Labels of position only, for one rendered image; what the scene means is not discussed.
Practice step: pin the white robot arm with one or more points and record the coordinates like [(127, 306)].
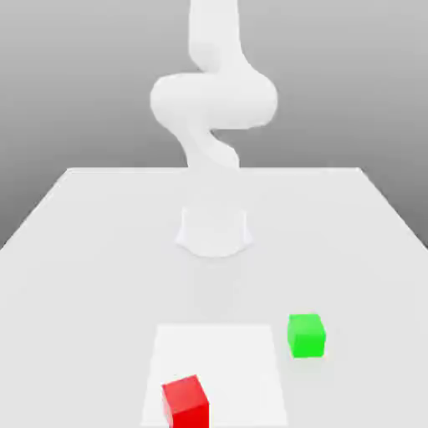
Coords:
[(214, 100)]

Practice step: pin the small green cube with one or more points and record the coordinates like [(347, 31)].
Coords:
[(307, 337)]

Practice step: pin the small red cube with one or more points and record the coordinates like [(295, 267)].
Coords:
[(186, 403)]

